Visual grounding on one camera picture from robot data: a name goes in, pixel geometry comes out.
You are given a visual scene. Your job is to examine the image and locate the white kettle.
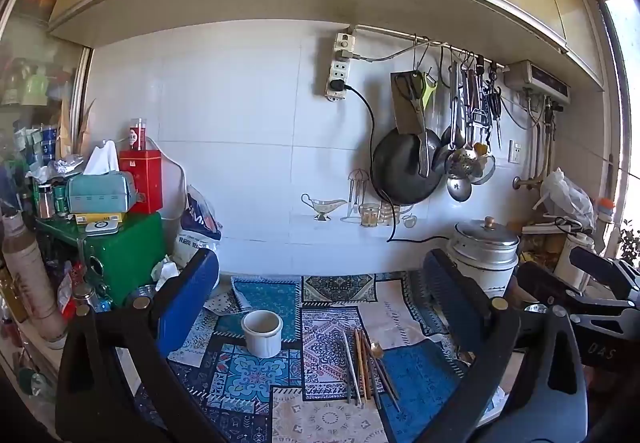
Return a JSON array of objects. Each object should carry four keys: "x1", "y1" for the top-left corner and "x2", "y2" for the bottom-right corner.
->
[{"x1": 554, "y1": 230, "x2": 596, "y2": 292}]

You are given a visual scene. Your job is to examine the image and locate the small white device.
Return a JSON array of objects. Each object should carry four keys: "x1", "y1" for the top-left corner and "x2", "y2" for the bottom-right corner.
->
[{"x1": 83, "y1": 218, "x2": 121, "y2": 237}]

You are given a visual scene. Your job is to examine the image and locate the black kitchen scissors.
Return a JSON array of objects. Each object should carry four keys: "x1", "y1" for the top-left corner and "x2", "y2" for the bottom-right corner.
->
[{"x1": 396, "y1": 71, "x2": 426, "y2": 115}]

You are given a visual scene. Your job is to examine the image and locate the blue and white bag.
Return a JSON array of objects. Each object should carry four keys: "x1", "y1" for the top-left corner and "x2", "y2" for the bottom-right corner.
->
[{"x1": 172, "y1": 183, "x2": 223, "y2": 270}]

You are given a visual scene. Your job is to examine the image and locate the small black scissors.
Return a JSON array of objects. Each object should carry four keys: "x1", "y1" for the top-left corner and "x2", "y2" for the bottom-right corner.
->
[{"x1": 484, "y1": 72, "x2": 504, "y2": 150}]

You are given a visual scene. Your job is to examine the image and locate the small white power strip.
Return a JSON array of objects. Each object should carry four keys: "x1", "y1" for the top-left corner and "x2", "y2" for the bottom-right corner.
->
[{"x1": 334, "y1": 32, "x2": 356, "y2": 62}]

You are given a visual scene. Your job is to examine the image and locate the green peeler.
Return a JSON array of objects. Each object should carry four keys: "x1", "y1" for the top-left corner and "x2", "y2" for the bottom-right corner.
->
[{"x1": 422, "y1": 72, "x2": 439, "y2": 112}]

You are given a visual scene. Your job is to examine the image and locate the black wok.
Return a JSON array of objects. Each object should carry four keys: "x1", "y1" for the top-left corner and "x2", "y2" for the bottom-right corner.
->
[{"x1": 371, "y1": 128, "x2": 447, "y2": 207}]

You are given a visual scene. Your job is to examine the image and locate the red tin box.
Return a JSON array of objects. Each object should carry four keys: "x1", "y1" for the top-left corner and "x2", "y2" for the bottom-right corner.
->
[{"x1": 118, "y1": 149, "x2": 164, "y2": 215}]

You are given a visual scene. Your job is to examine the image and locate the red round canister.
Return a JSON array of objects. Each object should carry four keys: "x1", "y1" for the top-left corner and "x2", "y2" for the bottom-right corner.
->
[{"x1": 129, "y1": 118, "x2": 149, "y2": 152}]

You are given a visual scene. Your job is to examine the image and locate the white ceramic cup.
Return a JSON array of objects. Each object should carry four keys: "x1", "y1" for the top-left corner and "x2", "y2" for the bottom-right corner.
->
[{"x1": 241, "y1": 309, "x2": 284, "y2": 359}]

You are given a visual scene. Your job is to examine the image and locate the flat yellow box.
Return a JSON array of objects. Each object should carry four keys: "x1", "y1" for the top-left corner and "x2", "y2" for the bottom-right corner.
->
[{"x1": 75, "y1": 212, "x2": 126, "y2": 226}]

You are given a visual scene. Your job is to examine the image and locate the metal wall faucet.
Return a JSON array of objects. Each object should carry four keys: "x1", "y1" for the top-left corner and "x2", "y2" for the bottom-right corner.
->
[{"x1": 513, "y1": 123, "x2": 557, "y2": 192}]

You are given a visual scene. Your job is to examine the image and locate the glass door cabinet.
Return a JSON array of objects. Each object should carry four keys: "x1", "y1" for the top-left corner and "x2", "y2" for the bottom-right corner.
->
[{"x1": 0, "y1": 0, "x2": 96, "y2": 224}]

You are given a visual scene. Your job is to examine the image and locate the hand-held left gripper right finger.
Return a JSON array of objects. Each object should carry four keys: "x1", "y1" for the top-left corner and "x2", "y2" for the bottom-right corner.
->
[{"x1": 422, "y1": 248, "x2": 588, "y2": 443}]

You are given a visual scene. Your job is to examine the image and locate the patterned patchwork cloth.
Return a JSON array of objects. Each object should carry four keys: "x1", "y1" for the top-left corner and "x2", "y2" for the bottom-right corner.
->
[{"x1": 135, "y1": 270, "x2": 506, "y2": 443}]

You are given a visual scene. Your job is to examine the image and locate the steel ladle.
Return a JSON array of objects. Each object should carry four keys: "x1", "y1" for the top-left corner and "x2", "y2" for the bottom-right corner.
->
[{"x1": 446, "y1": 176, "x2": 474, "y2": 203}]

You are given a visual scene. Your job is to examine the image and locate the brown spice jar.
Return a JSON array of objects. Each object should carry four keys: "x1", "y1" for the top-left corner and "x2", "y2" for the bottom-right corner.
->
[{"x1": 37, "y1": 183, "x2": 56, "y2": 220}]

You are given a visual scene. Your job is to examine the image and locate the black power cable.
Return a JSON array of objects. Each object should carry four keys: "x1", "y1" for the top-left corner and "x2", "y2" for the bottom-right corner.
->
[{"x1": 342, "y1": 83, "x2": 451, "y2": 244}]

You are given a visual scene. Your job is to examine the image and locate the steel slotted spoon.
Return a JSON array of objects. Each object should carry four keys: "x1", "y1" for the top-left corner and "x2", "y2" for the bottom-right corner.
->
[{"x1": 446, "y1": 146, "x2": 479, "y2": 180}]

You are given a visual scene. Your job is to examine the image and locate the white water heater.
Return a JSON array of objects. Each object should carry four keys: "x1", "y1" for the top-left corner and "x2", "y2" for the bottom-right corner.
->
[{"x1": 503, "y1": 59, "x2": 572, "y2": 102}]

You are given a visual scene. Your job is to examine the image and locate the steel cleaver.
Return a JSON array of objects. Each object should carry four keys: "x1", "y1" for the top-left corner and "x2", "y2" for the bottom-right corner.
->
[{"x1": 390, "y1": 70, "x2": 432, "y2": 177}]

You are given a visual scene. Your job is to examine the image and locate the wire mesh strainer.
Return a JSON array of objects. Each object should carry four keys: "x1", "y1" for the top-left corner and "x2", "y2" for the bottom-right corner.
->
[{"x1": 472, "y1": 153, "x2": 497, "y2": 187}]

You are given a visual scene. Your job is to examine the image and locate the teal tissue box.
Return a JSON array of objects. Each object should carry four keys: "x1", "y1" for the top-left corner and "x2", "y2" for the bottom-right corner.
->
[{"x1": 65, "y1": 140, "x2": 139, "y2": 215}]

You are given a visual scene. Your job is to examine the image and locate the hanging steel spatula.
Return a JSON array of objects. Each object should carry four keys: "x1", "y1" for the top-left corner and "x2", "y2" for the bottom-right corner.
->
[{"x1": 448, "y1": 60, "x2": 465, "y2": 149}]

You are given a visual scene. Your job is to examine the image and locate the reddish brown chopstick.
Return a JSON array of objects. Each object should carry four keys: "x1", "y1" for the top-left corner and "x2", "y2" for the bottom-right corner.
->
[{"x1": 371, "y1": 358, "x2": 398, "y2": 411}]

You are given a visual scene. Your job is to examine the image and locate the long white power strip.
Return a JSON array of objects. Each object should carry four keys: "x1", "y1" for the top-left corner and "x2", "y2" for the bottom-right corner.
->
[{"x1": 325, "y1": 60, "x2": 349, "y2": 100}]

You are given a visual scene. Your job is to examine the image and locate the green metal box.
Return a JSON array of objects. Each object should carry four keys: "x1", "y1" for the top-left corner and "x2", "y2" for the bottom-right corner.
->
[{"x1": 35, "y1": 212, "x2": 167, "y2": 307}]

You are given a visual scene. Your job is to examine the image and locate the grey chopstick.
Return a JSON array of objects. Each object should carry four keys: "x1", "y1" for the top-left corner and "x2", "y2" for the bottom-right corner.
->
[{"x1": 362, "y1": 337, "x2": 382, "y2": 409}]

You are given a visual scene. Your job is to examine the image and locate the tableware wall decal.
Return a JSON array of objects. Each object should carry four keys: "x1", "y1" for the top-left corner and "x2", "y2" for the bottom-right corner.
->
[{"x1": 300, "y1": 168, "x2": 419, "y2": 229}]

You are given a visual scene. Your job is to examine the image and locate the white plastic bag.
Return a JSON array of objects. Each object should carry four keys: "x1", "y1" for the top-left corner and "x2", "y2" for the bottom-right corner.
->
[{"x1": 532, "y1": 168, "x2": 597, "y2": 230}]

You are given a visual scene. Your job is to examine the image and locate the dark green chopstick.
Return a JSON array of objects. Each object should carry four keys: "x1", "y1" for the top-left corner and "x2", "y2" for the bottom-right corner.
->
[{"x1": 366, "y1": 348, "x2": 385, "y2": 410}]

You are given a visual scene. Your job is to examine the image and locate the metal hanging rail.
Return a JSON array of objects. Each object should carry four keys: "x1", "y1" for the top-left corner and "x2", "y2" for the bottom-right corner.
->
[{"x1": 352, "y1": 24, "x2": 507, "y2": 70}]

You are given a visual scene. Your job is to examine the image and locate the white electric cooking pot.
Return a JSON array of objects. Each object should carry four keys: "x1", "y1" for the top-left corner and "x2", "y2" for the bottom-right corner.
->
[{"x1": 446, "y1": 216, "x2": 521, "y2": 295}]

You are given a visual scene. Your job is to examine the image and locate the green spice jar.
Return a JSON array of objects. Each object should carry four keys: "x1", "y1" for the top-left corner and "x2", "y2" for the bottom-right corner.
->
[{"x1": 53, "y1": 185, "x2": 71, "y2": 217}]

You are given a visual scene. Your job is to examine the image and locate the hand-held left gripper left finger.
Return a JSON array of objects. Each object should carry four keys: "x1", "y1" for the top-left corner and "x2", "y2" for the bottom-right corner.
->
[{"x1": 55, "y1": 248, "x2": 231, "y2": 443}]

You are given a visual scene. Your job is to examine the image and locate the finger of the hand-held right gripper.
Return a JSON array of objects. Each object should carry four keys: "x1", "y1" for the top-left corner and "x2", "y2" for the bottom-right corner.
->
[
  {"x1": 515, "y1": 263, "x2": 583, "y2": 311},
  {"x1": 570, "y1": 247, "x2": 640, "y2": 306}
]

